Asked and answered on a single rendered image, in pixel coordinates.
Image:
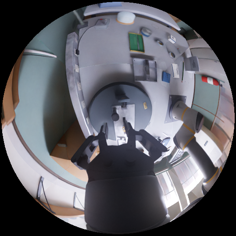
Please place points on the white printed card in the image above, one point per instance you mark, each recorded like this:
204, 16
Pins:
175, 70

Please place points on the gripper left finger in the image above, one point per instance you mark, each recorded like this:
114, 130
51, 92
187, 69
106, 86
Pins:
84, 149

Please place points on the grey parts tray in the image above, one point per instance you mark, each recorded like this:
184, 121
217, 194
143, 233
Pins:
139, 71

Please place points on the red and white fire extinguisher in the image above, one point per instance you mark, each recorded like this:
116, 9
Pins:
210, 80

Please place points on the green work mat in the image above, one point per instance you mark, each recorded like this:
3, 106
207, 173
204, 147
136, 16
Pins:
133, 43

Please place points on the white wall lamp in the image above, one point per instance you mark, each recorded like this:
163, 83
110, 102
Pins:
39, 52

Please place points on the window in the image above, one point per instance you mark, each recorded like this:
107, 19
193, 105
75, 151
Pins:
184, 173

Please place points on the blue square box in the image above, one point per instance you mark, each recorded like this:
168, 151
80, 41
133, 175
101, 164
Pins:
166, 76

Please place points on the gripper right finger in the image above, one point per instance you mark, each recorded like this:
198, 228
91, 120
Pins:
149, 142

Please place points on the blue-grey round timegrapher base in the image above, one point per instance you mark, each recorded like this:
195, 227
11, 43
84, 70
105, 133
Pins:
101, 103

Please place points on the green pencil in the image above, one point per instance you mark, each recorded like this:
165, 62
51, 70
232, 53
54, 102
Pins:
182, 71

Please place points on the small white box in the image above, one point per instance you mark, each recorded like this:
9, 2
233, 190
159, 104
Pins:
171, 38

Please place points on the grey patterned box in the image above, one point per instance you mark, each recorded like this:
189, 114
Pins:
192, 64

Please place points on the white vented cabinet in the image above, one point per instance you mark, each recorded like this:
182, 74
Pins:
210, 145

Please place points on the grey square base plate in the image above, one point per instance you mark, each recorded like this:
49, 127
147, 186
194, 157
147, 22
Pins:
170, 103

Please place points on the grey shelf bracket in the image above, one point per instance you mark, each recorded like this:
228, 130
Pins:
75, 200
39, 188

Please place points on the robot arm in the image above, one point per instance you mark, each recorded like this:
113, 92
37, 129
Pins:
193, 147

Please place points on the grey lamp post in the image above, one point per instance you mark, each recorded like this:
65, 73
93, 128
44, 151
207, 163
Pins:
81, 23

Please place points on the blue-grey head support block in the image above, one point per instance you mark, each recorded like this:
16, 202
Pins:
120, 95

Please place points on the gold watch movement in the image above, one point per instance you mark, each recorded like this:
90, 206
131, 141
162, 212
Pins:
124, 129

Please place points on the black lock knob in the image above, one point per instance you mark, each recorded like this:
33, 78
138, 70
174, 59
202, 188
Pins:
115, 116

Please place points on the wooden drawer cabinet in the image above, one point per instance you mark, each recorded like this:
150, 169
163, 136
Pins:
68, 151

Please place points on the grey paper sheet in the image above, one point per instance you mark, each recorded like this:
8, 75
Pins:
61, 145

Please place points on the white dome cover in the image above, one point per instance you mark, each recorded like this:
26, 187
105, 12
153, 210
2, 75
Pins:
125, 17

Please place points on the small round metal dish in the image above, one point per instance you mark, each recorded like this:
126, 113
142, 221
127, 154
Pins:
159, 42
172, 54

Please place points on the grey control box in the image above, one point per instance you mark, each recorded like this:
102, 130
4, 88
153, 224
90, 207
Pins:
102, 23

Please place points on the blue and white tape roll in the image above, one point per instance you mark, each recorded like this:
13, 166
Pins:
145, 31

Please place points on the grey power strip rail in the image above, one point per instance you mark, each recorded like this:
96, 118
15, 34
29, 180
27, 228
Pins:
71, 60

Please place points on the wooden wall cupboard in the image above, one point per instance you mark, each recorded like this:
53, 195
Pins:
10, 95

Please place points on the silver timegrapher head plate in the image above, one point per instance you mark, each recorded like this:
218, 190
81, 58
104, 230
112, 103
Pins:
129, 112

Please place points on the grey tool panel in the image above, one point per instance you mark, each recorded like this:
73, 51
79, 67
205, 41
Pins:
176, 154

